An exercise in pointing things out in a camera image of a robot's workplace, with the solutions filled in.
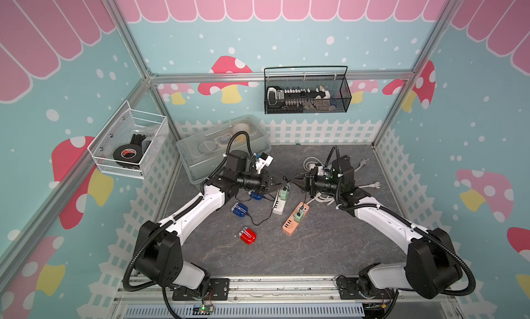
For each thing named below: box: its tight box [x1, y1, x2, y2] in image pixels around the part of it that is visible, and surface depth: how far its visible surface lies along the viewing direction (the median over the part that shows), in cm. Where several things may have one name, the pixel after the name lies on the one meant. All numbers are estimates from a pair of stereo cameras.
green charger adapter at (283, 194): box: [280, 189, 288, 201], surface depth 94 cm
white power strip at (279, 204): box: [272, 188, 287, 215], surface depth 95 cm
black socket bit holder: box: [267, 86, 330, 109], surface depth 90 cm
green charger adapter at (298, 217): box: [293, 210, 305, 224], surface depth 87 cm
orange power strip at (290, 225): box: [282, 201, 310, 237], surface depth 89 cm
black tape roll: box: [113, 143, 143, 168], surface depth 70 cm
